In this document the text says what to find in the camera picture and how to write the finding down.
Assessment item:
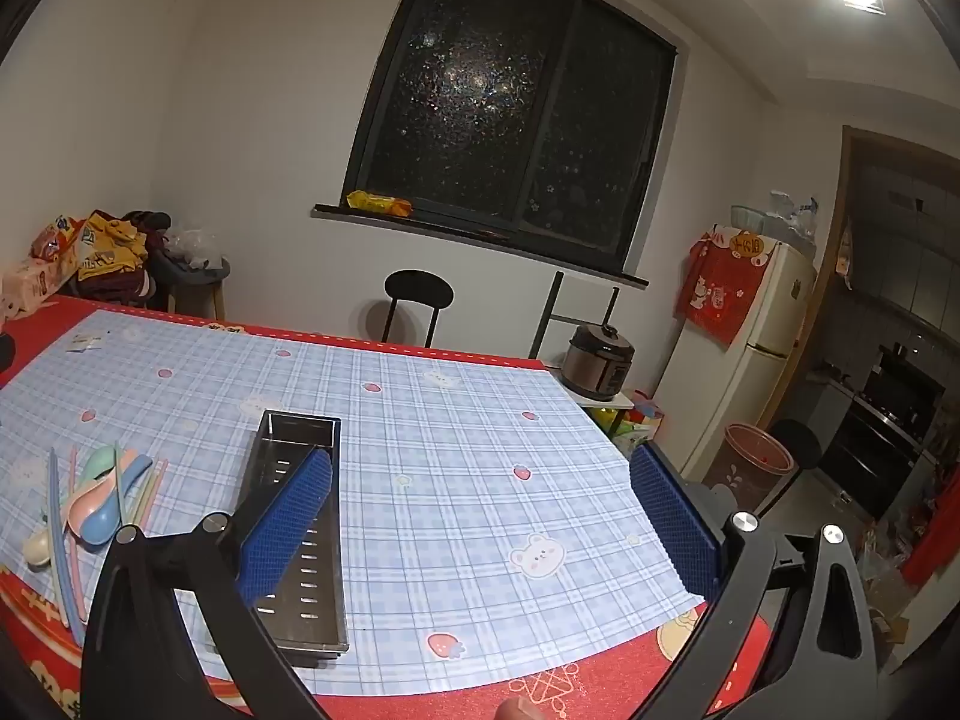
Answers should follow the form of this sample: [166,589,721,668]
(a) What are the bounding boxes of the pink spoon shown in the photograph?
[66,450,156,537]

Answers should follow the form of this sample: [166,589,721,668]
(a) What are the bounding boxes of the cream refrigerator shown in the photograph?
[652,236,818,488]

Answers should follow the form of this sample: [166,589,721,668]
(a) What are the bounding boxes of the black round-back chair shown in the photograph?
[381,269,455,350]

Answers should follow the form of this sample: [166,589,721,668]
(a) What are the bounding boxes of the orange snack bag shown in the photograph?
[30,214,87,263]

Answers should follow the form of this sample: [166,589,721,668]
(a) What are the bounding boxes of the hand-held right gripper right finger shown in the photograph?
[628,441,880,720]

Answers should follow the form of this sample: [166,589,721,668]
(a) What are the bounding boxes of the orange snack packet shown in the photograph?
[346,190,414,218]

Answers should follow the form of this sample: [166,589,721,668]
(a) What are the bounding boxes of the black stool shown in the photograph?
[769,418,824,481]

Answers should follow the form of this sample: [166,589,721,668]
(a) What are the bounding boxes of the rice cooker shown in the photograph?
[562,322,637,402]

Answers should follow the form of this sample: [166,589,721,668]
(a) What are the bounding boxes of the black kitchen stove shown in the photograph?
[817,345,946,518]

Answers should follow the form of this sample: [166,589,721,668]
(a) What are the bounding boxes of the dark red clothes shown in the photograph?
[79,210,173,308]

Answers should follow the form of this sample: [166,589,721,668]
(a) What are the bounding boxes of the blue plaid table mat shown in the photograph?
[0,307,706,698]

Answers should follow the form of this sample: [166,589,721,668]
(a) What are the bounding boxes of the light blue spoon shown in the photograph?
[81,487,125,547]

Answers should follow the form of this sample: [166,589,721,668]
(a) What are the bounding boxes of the yellow clothes pile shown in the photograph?
[77,210,149,282]

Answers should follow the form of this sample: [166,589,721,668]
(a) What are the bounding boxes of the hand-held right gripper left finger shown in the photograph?
[81,448,335,720]

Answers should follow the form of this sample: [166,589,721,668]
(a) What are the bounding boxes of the metal utensil tray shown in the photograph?
[202,410,352,667]

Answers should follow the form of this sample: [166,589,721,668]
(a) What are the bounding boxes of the crumpled clear plastic bag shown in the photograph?
[165,229,226,271]

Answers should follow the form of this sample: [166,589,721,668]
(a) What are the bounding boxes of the clear plastic bags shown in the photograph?
[731,191,820,248]

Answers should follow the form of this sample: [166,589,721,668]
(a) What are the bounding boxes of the white spoon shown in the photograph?
[22,527,55,569]

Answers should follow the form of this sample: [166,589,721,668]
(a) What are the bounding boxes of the grey stool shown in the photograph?
[146,255,232,320]

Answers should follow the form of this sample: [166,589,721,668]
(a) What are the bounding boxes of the mint green spoon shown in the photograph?
[79,444,127,492]

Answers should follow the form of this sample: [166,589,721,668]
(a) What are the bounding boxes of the brown trash bin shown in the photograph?
[701,422,796,515]

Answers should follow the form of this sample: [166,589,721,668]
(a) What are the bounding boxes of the black metal rack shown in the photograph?
[529,271,622,361]

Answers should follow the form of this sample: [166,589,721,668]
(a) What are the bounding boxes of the pink snack bag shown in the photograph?
[0,255,80,323]

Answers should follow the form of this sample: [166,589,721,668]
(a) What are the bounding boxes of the wooden door frame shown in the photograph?
[765,125,960,428]

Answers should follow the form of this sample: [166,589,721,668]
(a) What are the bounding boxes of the dark window sill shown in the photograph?
[313,202,650,290]

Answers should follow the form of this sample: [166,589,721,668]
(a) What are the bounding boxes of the dark window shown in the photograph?
[341,0,680,275]

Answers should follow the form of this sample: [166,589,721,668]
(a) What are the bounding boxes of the blue chopstick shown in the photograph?
[52,540,87,650]
[46,448,76,627]

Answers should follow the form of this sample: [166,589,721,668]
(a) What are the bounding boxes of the red printed cloth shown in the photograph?
[673,225,766,350]

